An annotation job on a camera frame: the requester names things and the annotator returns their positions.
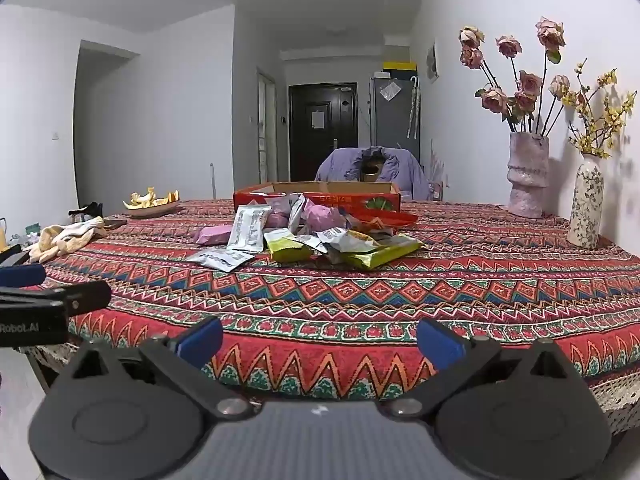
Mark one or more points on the dried pink roses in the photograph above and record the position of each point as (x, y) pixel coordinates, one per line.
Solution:
(530, 82)

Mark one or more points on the white lace table cover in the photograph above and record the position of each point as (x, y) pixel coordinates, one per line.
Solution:
(620, 400)

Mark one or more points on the pile of snack packets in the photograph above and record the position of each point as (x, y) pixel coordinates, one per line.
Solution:
(250, 230)

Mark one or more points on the flat brown item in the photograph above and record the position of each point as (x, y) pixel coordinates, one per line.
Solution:
(116, 222)

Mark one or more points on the wall picture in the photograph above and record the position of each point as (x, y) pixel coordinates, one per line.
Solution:
(432, 62)

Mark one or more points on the white floral vase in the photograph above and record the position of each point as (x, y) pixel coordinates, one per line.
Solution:
(585, 200)

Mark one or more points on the hanging umbrella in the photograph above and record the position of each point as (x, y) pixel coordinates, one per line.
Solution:
(412, 110)

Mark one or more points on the pink ceramic vase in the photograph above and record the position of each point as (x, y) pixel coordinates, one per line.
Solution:
(527, 180)

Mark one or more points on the wooden chair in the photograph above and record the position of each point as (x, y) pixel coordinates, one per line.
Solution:
(372, 176)

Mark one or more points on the clear plastic bag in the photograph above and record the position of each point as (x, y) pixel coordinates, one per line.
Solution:
(390, 91)

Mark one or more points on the yellow flower branches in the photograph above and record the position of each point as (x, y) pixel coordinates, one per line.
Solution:
(595, 146)

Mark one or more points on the cream cloth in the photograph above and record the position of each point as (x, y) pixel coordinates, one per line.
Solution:
(65, 237)

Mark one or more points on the orange peels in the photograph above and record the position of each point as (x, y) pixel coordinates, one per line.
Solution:
(145, 199)

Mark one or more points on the brown plate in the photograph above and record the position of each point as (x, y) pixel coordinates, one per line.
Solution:
(150, 211)

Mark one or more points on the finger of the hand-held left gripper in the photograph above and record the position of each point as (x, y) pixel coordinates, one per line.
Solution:
(22, 275)
(90, 296)

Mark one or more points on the patterned red tablecloth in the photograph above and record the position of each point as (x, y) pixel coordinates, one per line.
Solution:
(350, 300)

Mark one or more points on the yellow thermos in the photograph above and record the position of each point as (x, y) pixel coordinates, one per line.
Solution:
(3, 240)

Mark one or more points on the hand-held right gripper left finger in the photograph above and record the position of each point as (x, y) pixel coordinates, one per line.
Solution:
(200, 342)

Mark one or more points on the purple puffer jacket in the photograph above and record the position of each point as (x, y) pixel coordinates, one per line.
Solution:
(340, 165)

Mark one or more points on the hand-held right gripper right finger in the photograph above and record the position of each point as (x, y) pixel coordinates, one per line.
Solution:
(440, 342)

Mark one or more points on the glass panel door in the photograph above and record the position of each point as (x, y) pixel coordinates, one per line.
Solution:
(270, 125)

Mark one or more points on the dark entrance door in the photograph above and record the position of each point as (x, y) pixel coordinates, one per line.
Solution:
(325, 140)

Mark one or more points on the grey refrigerator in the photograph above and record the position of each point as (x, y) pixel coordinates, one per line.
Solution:
(387, 125)

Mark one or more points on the black bag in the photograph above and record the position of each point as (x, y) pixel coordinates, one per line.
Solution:
(87, 208)

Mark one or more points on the red cardboard box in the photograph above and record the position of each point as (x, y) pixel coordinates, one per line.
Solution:
(360, 202)

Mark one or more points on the yellow box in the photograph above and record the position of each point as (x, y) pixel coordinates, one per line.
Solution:
(400, 65)

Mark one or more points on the paper sheet on door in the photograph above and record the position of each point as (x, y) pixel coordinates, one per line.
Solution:
(317, 119)

